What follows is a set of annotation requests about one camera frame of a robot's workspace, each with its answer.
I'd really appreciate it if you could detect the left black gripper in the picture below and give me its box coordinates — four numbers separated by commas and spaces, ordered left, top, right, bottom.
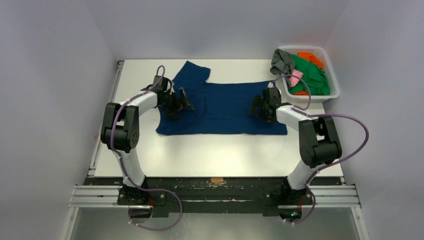
159, 89, 193, 121

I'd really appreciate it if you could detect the dark blue t shirt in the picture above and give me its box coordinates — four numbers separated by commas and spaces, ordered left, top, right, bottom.
156, 61, 288, 136

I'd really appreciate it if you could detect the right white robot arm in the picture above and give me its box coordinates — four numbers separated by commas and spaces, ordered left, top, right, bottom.
248, 87, 342, 204

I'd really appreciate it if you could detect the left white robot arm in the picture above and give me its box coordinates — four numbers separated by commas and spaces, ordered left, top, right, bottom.
100, 75, 194, 205

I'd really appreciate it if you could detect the pink cloth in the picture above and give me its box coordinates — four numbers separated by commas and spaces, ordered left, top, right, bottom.
288, 69, 304, 87

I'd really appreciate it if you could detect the grey t shirt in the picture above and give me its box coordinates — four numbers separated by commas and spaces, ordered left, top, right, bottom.
270, 48, 295, 75

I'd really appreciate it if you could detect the green t shirt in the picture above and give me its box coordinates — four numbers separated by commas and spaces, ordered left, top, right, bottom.
292, 54, 330, 95

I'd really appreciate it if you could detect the orange t shirt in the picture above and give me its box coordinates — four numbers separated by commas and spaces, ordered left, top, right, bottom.
297, 51, 325, 70

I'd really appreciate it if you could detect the white plastic laundry basket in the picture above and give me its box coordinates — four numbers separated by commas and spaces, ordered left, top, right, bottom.
279, 45, 340, 103

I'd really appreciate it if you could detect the brown tape piece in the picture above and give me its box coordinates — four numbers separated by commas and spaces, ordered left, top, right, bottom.
210, 177, 225, 185

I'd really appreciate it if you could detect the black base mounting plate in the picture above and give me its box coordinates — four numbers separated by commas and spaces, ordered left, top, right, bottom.
83, 177, 342, 220

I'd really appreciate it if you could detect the aluminium frame rail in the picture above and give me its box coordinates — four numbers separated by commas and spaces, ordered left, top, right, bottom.
68, 185, 361, 208

